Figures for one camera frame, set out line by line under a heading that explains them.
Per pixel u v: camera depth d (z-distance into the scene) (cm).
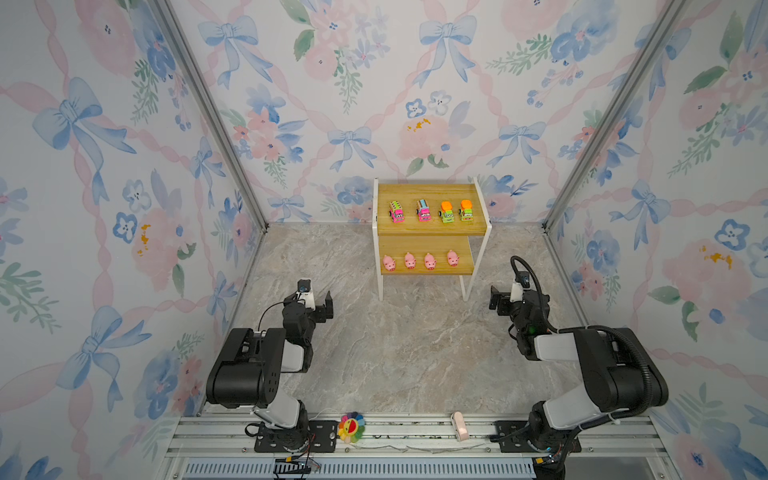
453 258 87
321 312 84
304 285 79
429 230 75
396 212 75
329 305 87
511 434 73
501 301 84
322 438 74
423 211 75
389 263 86
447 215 75
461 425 74
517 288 82
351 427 75
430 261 86
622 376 45
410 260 87
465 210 75
